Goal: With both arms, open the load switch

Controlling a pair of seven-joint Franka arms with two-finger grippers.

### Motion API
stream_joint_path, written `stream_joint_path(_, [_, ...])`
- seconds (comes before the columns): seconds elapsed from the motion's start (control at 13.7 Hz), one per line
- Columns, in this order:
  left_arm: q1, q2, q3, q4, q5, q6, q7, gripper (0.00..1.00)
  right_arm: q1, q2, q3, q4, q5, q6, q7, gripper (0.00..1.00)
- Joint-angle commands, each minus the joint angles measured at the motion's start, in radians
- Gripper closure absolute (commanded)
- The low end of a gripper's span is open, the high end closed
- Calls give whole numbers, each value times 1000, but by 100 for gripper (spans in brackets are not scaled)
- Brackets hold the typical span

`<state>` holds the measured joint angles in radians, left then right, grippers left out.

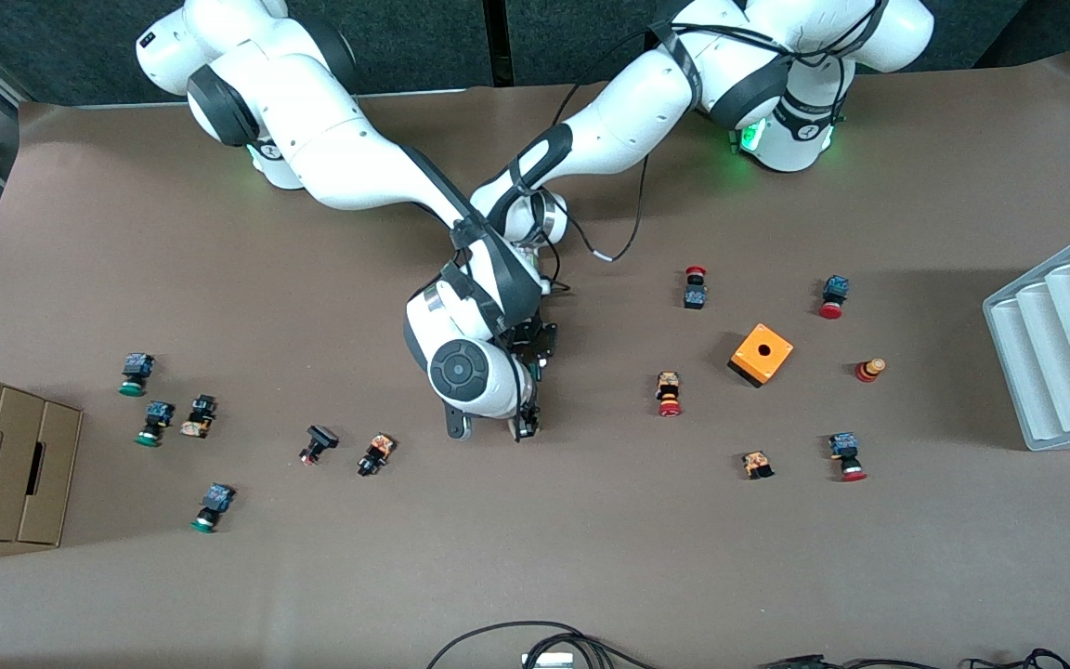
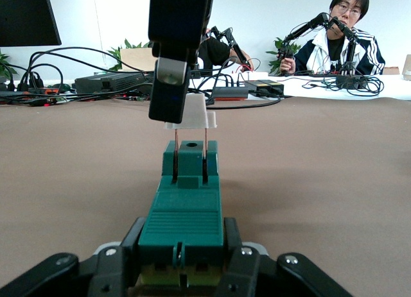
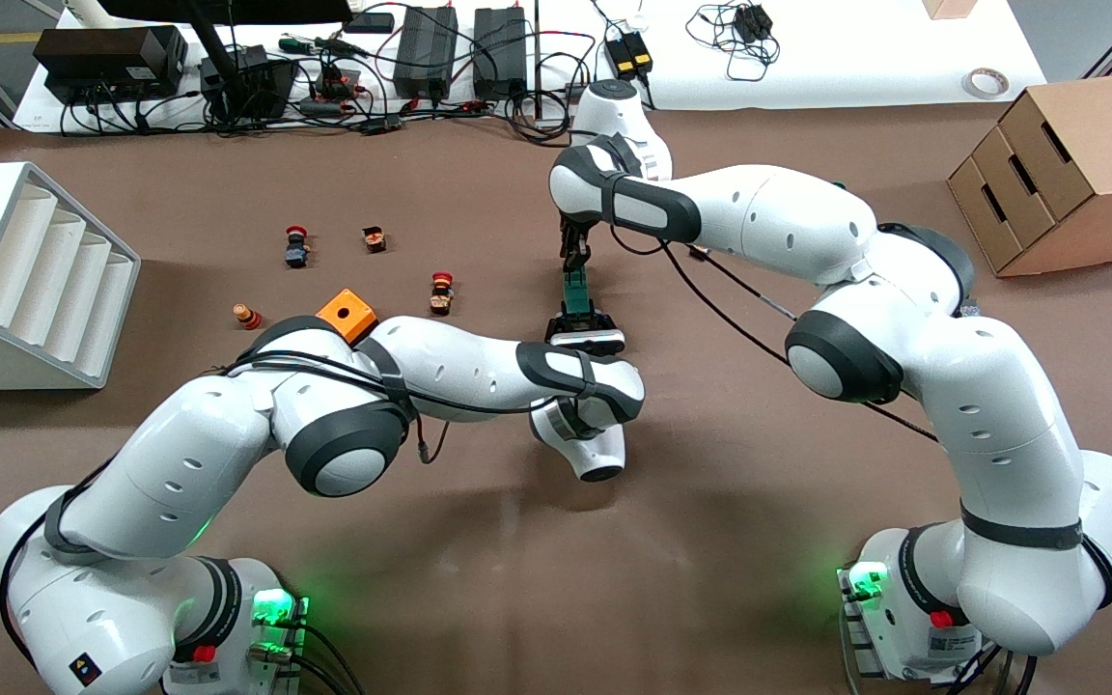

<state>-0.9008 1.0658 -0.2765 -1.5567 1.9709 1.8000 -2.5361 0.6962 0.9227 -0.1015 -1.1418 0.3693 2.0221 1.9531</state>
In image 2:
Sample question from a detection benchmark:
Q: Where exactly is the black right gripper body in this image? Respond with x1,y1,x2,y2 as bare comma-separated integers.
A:
148,0,215,65

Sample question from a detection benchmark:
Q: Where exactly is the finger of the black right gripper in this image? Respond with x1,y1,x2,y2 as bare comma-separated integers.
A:
148,49,191,124

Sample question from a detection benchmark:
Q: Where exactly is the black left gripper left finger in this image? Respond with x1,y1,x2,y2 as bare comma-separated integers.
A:
0,216,147,297

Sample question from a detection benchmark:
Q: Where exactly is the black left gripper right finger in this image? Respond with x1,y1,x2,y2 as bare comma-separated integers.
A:
218,217,354,297

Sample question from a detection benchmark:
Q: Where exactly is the person in black t-shirt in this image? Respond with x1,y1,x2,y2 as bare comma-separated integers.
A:
198,26,255,72

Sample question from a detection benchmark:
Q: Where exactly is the beige cardboard box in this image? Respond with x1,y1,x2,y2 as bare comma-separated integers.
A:
120,47,155,72

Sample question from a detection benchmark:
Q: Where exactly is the green potted plant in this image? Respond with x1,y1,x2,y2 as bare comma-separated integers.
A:
0,49,19,83
107,37,152,72
265,36,302,76

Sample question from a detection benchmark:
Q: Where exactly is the black hub red underside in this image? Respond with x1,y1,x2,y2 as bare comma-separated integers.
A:
212,86,250,102

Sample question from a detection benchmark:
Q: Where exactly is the black power supply box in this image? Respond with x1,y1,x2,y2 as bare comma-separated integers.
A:
74,72,153,95

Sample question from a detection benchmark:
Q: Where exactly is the brown table cover sheet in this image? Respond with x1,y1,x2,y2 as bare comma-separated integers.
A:
0,95,411,297

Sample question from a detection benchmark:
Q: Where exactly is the orange black connector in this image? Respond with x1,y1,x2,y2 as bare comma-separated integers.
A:
27,86,61,96

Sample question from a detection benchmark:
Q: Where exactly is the black computer monitor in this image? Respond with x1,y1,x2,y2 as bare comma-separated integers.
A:
0,0,62,47

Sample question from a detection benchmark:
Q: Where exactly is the person in navy white jacket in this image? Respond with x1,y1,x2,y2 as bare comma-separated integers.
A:
279,0,386,77

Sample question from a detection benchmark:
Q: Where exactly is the white table cover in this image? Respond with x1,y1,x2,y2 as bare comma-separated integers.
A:
189,69,411,101

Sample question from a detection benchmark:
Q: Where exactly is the long black power cable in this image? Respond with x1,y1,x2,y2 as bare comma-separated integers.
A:
205,96,282,110

